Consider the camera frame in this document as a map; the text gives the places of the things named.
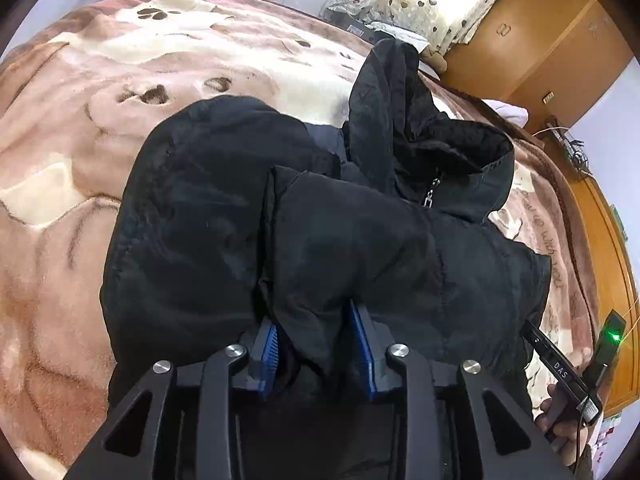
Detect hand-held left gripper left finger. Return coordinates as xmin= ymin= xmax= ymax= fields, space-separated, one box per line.
xmin=65 ymin=317 xmax=282 ymax=480

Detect black flat box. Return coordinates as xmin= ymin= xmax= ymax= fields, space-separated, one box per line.
xmin=324 ymin=6 xmax=386 ymax=45

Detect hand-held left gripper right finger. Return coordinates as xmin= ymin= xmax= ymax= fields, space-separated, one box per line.
xmin=347 ymin=300 xmax=576 ymax=480

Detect brown paw print blanket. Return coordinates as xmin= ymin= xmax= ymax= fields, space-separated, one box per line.
xmin=0 ymin=0 xmax=601 ymax=480

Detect person's right hand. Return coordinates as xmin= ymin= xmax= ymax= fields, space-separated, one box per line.
xmin=537 ymin=382 xmax=601 ymax=466

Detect wooden headboard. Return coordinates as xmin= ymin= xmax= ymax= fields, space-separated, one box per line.
xmin=567 ymin=170 xmax=640 ymax=416

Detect pale pink pillow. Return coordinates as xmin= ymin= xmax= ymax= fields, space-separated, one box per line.
xmin=485 ymin=99 xmax=531 ymax=128

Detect wooden wardrobe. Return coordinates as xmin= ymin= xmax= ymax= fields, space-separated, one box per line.
xmin=440 ymin=0 xmax=628 ymax=133

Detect black padded jacket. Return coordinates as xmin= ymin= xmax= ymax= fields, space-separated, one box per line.
xmin=100 ymin=39 xmax=553 ymax=431

